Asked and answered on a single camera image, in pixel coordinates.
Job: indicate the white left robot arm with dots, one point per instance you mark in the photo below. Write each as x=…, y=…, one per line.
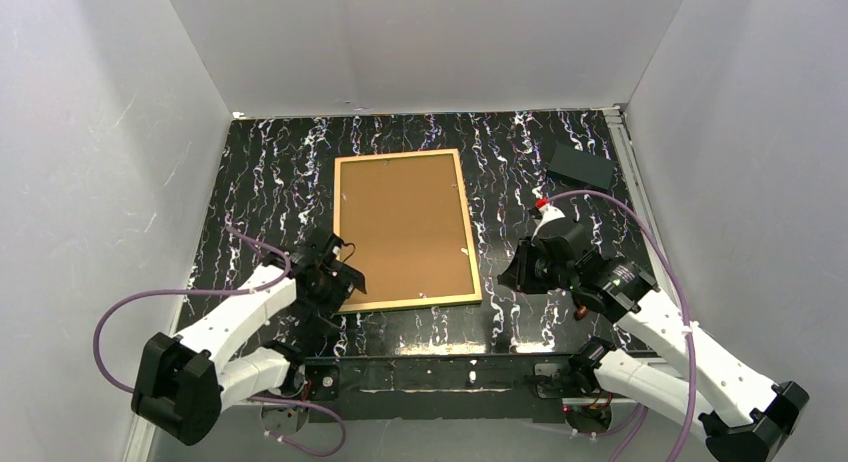
x=254, y=341

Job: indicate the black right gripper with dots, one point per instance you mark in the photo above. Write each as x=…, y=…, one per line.
x=525, y=267

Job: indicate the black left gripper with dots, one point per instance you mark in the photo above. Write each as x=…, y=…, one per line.
x=334, y=269

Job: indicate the green wooden photo frame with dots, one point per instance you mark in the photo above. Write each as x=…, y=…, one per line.
x=408, y=218

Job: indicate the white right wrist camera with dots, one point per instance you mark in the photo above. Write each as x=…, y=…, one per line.
x=550, y=220

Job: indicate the black rectangular box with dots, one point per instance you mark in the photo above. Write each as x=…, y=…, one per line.
x=581, y=169

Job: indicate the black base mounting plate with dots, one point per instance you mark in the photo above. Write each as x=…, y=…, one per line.
x=540, y=387

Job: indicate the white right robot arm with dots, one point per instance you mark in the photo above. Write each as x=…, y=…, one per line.
x=740, y=414

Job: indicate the aluminium rail frame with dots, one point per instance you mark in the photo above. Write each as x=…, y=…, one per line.
x=676, y=295

